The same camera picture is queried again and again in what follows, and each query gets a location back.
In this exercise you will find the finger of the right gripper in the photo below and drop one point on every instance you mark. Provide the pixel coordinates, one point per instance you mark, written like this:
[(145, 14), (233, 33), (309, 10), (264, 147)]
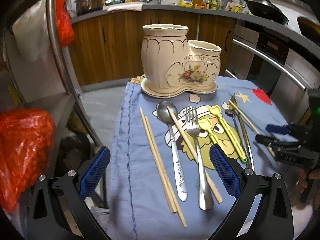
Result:
[(269, 141), (290, 129)]

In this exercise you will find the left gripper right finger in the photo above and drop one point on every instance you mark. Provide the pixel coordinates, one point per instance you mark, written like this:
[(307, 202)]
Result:
[(273, 218)]

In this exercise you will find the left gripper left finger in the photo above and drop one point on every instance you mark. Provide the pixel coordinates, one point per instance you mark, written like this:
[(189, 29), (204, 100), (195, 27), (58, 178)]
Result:
[(47, 219)]

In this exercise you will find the gold fork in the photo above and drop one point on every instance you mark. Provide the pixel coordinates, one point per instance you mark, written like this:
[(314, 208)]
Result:
[(248, 150)]

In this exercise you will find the steel fork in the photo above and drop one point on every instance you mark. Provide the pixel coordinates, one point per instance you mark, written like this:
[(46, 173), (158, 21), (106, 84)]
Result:
[(192, 125)]

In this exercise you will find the large steel spoon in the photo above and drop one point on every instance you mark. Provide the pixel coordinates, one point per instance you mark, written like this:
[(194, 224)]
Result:
[(165, 117)]

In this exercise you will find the wooden kitchen cabinets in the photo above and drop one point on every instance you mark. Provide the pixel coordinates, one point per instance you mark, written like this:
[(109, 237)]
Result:
[(107, 47)]

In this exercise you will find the person right hand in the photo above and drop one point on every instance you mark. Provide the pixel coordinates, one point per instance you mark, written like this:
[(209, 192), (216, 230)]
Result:
[(304, 176)]

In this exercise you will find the built-in oven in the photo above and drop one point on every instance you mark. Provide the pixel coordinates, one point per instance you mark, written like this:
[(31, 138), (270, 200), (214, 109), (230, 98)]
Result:
[(266, 59)]

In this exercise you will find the red plastic bag lower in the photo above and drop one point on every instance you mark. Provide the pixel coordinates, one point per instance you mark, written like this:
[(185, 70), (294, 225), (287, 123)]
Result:
[(27, 141)]

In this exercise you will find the brown wok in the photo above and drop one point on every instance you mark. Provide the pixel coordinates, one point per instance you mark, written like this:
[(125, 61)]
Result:
[(309, 29)]

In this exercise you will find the blue cartoon cloth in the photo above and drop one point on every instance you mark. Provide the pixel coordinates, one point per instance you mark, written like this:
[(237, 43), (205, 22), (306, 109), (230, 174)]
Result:
[(138, 207)]

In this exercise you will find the black wok with lid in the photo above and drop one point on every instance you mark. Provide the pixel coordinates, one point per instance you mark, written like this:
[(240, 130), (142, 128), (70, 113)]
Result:
[(267, 10)]

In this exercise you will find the cream ceramic utensil holder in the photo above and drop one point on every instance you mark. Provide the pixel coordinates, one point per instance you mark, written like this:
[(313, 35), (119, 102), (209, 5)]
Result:
[(172, 64)]

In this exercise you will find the steel rack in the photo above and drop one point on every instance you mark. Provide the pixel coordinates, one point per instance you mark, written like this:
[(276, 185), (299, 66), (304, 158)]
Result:
[(45, 84)]

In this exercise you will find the yellow oil jug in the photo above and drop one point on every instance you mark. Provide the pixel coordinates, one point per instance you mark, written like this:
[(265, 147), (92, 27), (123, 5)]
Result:
[(186, 3)]

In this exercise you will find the red plastic bag hanging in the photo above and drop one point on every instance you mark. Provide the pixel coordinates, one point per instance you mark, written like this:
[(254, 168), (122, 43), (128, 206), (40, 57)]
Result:
[(64, 26)]

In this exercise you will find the white towel on counter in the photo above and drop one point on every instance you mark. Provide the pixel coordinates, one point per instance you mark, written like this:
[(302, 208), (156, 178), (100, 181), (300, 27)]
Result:
[(126, 6)]

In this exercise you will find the white plastic bag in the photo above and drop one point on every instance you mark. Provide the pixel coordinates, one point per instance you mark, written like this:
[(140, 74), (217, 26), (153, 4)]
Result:
[(31, 33)]

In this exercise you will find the electric pressure cooker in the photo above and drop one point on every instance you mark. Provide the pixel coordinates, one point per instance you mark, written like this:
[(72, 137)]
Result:
[(86, 6)]

